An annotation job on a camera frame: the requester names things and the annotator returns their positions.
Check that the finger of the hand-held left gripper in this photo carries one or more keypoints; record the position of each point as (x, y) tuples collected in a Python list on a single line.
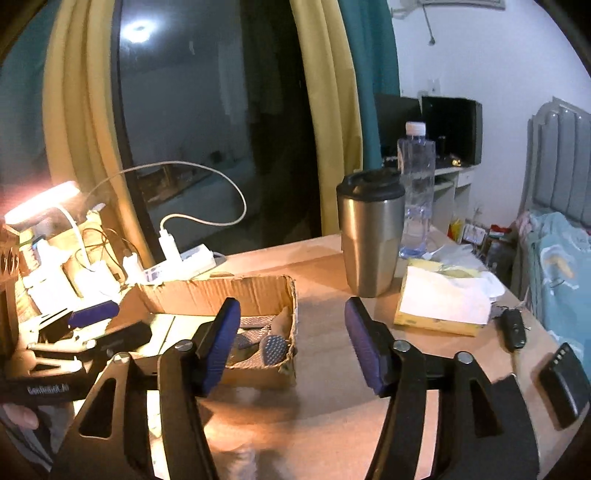
[(129, 334), (94, 311)]

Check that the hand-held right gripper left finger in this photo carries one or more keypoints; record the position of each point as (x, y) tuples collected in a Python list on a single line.
[(226, 332)]

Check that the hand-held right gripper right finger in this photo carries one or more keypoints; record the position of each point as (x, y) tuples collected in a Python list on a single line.
[(364, 341)]

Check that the brown cardboard box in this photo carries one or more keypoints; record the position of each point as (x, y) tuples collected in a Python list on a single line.
[(207, 295)]

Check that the person's left hand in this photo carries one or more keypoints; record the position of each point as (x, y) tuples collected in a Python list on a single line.
[(18, 417)]

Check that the grey patterned sock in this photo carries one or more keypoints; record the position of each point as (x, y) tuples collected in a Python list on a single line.
[(272, 348)]

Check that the white plastic basket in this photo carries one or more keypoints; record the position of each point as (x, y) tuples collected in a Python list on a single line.
[(46, 290)]

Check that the beige cloth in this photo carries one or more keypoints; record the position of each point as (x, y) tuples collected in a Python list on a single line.
[(282, 321)]

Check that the white power strip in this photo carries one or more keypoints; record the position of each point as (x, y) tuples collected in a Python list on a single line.
[(194, 261)]

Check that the yellow tissue pack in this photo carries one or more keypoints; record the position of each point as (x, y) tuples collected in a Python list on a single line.
[(438, 300)]

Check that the tall white charger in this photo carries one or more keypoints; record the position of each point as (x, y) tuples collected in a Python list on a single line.
[(168, 247)]

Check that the stainless steel tumbler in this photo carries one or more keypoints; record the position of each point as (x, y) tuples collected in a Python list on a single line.
[(369, 240)]

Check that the white desk lamp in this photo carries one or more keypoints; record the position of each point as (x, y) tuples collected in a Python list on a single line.
[(41, 205)]

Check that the crumpled white plastic bag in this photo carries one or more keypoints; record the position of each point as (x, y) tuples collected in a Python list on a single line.
[(461, 258)]

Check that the black car key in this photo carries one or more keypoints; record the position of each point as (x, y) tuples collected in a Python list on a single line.
[(512, 330)]

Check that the clear water bottle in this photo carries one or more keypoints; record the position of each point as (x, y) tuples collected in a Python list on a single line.
[(418, 184)]

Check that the white desk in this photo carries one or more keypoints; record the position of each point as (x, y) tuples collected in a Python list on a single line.
[(455, 184)]

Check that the yellow curtain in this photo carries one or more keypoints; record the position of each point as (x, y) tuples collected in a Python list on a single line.
[(83, 115), (328, 115)]

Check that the black power bank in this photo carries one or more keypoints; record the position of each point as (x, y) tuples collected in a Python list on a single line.
[(563, 387)]

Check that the teal curtain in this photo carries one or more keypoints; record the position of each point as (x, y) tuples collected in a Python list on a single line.
[(374, 55), (23, 115)]

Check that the light blue blanket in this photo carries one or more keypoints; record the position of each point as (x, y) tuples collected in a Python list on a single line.
[(563, 258)]

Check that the dark glass window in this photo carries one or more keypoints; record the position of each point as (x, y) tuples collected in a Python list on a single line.
[(207, 115)]

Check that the black monitor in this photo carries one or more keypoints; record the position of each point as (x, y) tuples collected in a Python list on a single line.
[(450, 129), (397, 120)]

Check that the grey padded headboard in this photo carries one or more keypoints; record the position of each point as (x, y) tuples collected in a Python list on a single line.
[(558, 152)]

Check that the white air conditioner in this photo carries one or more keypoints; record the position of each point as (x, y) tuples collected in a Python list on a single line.
[(461, 3)]

